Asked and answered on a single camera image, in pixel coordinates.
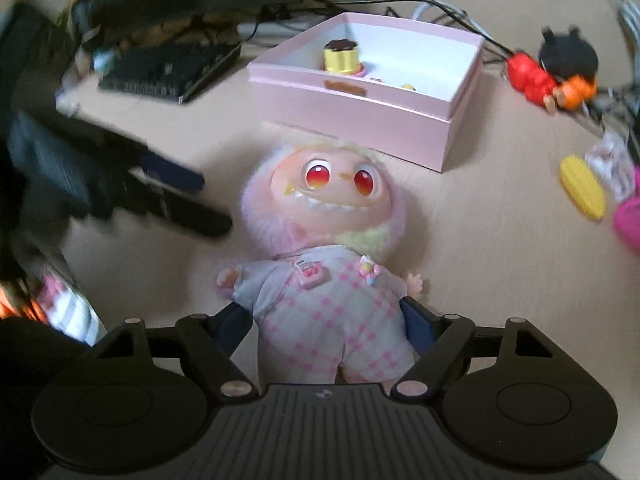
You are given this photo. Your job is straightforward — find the pink plastic basket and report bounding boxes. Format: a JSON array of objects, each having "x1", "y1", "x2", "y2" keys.
[{"x1": 614, "y1": 162, "x2": 640, "y2": 253}]

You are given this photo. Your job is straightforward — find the black keyboard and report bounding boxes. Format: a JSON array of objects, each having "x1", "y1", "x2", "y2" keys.
[{"x1": 97, "y1": 40, "x2": 243, "y2": 107}]

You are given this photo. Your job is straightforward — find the yellow pudding toy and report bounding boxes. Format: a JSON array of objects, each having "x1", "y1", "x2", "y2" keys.
[{"x1": 321, "y1": 39, "x2": 368, "y2": 78}]

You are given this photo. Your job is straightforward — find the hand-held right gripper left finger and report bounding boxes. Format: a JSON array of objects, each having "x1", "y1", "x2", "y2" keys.
[{"x1": 95, "y1": 305, "x2": 256, "y2": 401}]

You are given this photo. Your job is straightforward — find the red toy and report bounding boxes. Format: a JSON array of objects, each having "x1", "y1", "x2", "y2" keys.
[{"x1": 505, "y1": 51, "x2": 558, "y2": 111}]

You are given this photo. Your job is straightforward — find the yellow toy corn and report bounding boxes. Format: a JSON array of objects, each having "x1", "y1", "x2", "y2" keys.
[{"x1": 559, "y1": 155, "x2": 607, "y2": 221}]

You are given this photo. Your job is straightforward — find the black cable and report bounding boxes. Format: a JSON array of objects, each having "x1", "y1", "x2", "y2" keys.
[{"x1": 250, "y1": 0, "x2": 516, "y2": 57}]

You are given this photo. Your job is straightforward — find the orange toy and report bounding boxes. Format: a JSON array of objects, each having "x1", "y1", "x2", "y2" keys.
[{"x1": 552, "y1": 74, "x2": 598, "y2": 111}]

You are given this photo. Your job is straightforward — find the pink storage box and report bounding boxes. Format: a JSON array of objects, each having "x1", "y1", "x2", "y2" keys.
[{"x1": 246, "y1": 11, "x2": 486, "y2": 175}]

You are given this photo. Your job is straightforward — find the white power strip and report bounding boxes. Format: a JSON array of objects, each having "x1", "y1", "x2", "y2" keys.
[{"x1": 237, "y1": 12, "x2": 331, "y2": 38}]

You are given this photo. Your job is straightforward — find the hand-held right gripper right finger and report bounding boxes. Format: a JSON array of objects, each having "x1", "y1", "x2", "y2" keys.
[{"x1": 391, "y1": 296, "x2": 553, "y2": 401}]

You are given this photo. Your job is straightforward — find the pink furry doll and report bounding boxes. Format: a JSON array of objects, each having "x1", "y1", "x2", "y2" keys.
[{"x1": 215, "y1": 140, "x2": 431, "y2": 386}]

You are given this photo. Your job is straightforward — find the pink white striped cloth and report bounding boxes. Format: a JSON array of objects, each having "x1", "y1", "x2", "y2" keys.
[{"x1": 35, "y1": 265, "x2": 108, "y2": 346}]

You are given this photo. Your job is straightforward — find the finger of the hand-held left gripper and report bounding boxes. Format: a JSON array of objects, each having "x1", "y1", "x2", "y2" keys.
[
  {"x1": 125, "y1": 180, "x2": 233, "y2": 238},
  {"x1": 140, "y1": 152, "x2": 205, "y2": 192}
]

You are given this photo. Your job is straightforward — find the black plush toy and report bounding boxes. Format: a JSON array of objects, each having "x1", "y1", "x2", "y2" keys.
[{"x1": 537, "y1": 25, "x2": 600, "y2": 81}]

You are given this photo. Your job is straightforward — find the grey cable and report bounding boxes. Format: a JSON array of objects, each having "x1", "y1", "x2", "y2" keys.
[{"x1": 410, "y1": 2, "x2": 471, "y2": 23}]

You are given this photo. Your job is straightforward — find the white coiled cable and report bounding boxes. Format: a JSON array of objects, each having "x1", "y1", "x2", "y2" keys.
[{"x1": 600, "y1": 0, "x2": 640, "y2": 43}]

